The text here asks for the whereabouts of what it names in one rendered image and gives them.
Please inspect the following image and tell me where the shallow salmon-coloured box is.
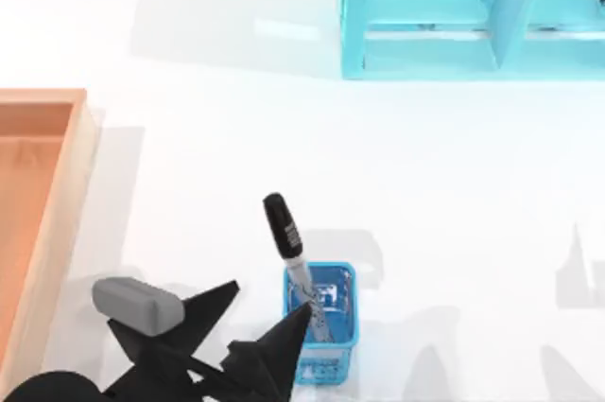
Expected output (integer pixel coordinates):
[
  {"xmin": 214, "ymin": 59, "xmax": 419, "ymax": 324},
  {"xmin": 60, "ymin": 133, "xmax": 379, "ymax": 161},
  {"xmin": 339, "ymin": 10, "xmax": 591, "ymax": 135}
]
[{"xmin": 0, "ymin": 88, "xmax": 102, "ymax": 347}]

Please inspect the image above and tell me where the blue pen basket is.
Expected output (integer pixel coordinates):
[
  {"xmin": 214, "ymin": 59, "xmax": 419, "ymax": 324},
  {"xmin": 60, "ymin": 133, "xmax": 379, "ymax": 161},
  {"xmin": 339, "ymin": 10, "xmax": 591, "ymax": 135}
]
[{"xmin": 282, "ymin": 260, "xmax": 361, "ymax": 386}]

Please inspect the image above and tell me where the light blue rack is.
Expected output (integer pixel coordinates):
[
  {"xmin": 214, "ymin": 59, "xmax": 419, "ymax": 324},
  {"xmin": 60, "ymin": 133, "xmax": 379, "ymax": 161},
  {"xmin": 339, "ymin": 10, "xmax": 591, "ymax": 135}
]
[{"xmin": 338, "ymin": 0, "xmax": 605, "ymax": 81}]

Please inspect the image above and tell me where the black and grey marker pen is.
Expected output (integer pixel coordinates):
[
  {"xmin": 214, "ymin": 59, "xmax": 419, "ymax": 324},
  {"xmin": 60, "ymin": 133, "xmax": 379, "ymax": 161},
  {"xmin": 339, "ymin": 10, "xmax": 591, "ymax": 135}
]
[{"xmin": 262, "ymin": 192, "xmax": 335, "ymax": 342}]

